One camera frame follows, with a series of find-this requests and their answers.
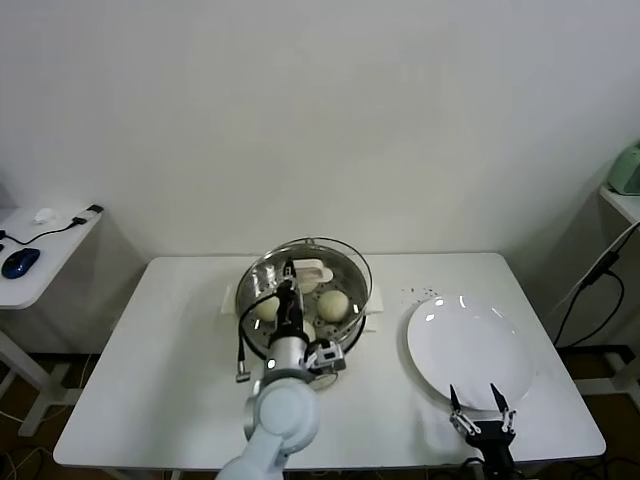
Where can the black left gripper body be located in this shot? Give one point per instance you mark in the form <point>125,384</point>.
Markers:
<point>289,310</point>

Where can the white round plate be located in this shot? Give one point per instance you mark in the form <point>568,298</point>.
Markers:
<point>465,345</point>

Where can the white crumpled tissue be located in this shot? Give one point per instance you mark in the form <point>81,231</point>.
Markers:
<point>44,215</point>

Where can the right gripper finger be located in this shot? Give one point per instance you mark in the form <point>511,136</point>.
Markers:
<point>462,420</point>
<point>507,420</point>

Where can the white steamed baozi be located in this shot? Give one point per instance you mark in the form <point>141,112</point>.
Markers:
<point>309,331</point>
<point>333,306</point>
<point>265,309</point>
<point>309,287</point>

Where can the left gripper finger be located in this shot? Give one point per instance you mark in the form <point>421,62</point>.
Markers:
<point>290,270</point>

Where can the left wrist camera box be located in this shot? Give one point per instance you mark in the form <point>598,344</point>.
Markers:
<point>327,356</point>

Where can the white side table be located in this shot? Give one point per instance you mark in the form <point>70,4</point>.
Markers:
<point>625,205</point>
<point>50,270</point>

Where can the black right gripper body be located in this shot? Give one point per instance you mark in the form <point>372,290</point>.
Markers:
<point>492,445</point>

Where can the mint green appliance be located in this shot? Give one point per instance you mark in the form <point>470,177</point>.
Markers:
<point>627,172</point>

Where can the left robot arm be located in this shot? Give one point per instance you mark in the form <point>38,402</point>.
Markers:
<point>285,415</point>

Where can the blue computer mouse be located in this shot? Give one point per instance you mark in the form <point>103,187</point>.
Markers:
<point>20,263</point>

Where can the stainless steel steamer basket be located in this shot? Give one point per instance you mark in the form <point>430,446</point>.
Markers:
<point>246,292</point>

